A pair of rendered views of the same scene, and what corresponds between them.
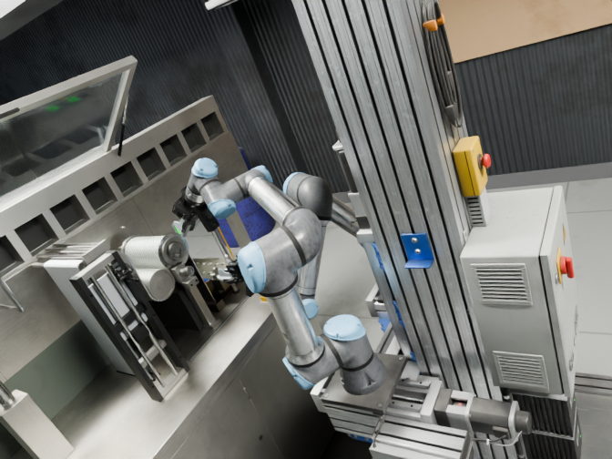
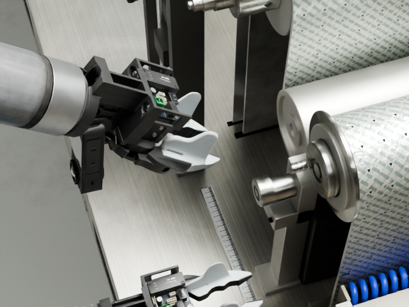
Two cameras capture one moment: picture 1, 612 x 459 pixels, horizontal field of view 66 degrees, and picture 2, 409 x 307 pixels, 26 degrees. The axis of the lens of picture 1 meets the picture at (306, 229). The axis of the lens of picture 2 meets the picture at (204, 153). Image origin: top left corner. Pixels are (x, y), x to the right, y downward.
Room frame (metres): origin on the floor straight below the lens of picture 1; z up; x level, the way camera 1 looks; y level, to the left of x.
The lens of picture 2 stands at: (1.95, -0.11, 2.19)
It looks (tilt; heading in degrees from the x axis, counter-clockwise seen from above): 55 degrees down; 120
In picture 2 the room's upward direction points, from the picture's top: straight up
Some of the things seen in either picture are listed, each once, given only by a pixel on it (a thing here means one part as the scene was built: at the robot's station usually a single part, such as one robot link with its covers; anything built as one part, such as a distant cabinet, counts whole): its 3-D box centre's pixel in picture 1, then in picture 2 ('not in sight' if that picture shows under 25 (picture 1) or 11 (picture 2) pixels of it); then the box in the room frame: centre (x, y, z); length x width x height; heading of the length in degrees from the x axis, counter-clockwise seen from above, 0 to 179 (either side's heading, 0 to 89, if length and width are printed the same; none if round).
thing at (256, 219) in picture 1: (232, 196); not in sight; (4.72, 0.57, 0.45); 0.62 x 0.60 x 0.90; 50
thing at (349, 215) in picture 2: (174, 250); (333, 165); (1.77, 0.52, 1.25); 0.15 x 0.01 x 0.15; 139
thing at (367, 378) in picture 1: (359, 365); not in sight; (1.19, 0.01, 0.87); 0.15 x 0.15 x 0.10
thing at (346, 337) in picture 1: (346, 339); not in sight; (1.19, 0.02, 0.98); 0.13 x 0.12 x 0.14; 106
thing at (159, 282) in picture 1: (143, 283); (373, 108); (1.77, 0.69, 1.17); 0.26 x 0.12 x 0.12; 49
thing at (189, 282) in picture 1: (197, 296); (282, 230); (1.72, 0.51, 1.05); 0.06 x 0.05 x 0.31; 49
